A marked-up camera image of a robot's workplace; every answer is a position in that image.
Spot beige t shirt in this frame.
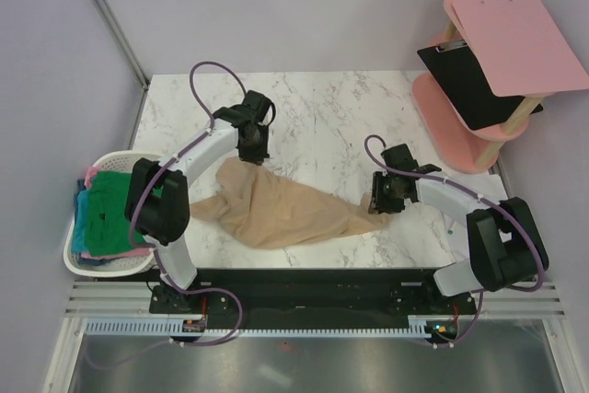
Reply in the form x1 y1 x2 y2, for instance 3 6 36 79
191 157 391 249

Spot pink paper sheet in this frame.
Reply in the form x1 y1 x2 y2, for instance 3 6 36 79
453 0 588 97

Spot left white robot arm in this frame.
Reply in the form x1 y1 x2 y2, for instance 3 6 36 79
124 90 276 313

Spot pink two-tier side table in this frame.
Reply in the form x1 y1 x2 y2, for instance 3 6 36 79
412 0 551 173

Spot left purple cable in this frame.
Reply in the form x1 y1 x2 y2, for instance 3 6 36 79
126 60 249 293

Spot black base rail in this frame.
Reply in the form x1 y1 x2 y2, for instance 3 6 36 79
149 269 476 329

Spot purple cable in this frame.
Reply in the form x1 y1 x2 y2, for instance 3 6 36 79
364 134 549 293
126 60 249 293

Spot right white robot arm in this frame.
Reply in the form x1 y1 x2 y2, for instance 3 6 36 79
364 135 549 314

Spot white plastic laundry basket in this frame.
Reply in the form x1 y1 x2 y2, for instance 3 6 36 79
64 150 158 278

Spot white slotted cable duct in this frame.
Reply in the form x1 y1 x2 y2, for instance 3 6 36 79
85 318 456 339

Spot black clipboard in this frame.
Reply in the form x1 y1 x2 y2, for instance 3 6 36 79
417 40 524 131

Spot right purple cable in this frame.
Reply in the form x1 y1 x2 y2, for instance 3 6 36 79
364 134 549 293

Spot white paper sheet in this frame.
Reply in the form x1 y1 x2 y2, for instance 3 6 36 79
443 173 507 261

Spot green t shirt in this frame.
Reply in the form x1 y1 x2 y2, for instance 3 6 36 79
85 170 144 257

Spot blue t shirt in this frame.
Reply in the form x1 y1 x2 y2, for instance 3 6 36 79
71 190 89 254

